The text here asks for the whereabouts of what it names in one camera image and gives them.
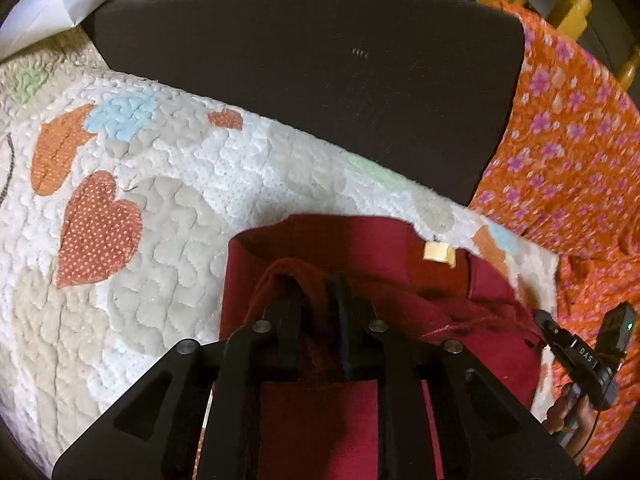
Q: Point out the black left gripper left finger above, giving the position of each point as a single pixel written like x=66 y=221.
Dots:
x=271 y=400

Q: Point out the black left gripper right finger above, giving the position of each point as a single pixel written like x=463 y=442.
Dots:
x=441 y=413

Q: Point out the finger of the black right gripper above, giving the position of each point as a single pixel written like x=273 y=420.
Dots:
x=553 y=335

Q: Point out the dark red knit shirt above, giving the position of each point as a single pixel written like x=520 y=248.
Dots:
x=383 y=262

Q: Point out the orange floral fabric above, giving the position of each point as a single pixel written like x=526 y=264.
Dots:
x=566 y=174

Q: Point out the white quilted heart bedspread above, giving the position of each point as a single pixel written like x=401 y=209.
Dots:
x=119 y=196

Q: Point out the black cushion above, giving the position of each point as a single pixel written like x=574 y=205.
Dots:
x=423 y=87

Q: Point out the wooden bed headboard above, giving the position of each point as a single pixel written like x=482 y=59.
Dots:
x=565 y=5

